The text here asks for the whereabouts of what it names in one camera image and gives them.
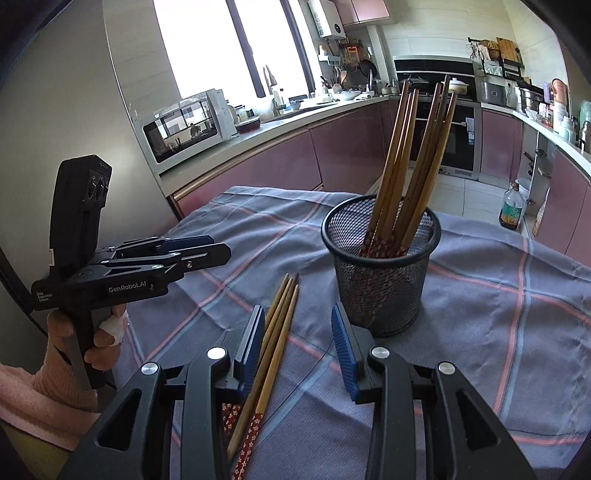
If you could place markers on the white microwave oven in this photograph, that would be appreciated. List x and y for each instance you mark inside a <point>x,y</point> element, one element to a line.
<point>184,129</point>

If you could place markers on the white casserole pot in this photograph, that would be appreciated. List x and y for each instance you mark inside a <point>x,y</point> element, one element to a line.
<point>458,86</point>

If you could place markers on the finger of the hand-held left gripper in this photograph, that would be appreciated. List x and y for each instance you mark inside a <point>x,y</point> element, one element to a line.
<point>203,258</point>
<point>184,242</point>

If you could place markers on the grey plaid tablecloth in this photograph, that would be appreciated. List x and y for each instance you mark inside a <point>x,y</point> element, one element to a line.
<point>461,332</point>

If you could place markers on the hanging black frying pan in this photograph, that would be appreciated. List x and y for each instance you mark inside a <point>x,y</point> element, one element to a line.
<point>368,68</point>

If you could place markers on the stainless steel pot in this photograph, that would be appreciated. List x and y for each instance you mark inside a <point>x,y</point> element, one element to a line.
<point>531,100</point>

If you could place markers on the black wall storage rack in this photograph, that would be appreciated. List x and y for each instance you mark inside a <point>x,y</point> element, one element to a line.
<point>498,60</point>

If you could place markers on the pink lower cabinet run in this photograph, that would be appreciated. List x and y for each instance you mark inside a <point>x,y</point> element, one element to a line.
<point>286,157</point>
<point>568,203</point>

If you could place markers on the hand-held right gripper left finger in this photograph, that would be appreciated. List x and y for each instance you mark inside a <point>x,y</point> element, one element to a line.
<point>247,360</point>

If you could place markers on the pink upper wall cabinet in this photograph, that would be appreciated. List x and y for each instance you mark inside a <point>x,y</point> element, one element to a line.
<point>364,11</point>

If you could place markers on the large kitchen window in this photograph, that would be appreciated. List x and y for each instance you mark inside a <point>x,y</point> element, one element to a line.
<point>203,46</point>

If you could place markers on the black integrated stove oven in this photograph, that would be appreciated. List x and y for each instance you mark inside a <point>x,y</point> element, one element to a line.
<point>461,138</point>

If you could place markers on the dark red bowl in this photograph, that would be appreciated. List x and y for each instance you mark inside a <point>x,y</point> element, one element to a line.
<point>248,125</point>

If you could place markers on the pink kettle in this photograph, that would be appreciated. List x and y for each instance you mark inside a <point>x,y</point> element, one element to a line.
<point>559,94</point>

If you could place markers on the person's left hand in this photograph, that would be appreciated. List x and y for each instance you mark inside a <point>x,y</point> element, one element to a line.
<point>104,350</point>

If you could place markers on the plastic cooking oil bottle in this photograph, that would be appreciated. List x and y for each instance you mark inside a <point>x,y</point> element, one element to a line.
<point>511,210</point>

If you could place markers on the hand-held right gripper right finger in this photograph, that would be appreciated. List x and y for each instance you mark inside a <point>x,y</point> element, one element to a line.
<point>344,355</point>

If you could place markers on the bunch of wooden chopsticks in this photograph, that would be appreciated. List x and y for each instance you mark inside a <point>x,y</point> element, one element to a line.
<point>396,161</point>

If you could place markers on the black mesh holder cup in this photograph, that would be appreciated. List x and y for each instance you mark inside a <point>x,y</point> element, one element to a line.
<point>383,295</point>

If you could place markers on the white wall water heater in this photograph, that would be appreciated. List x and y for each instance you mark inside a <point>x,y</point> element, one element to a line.
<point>328,18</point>

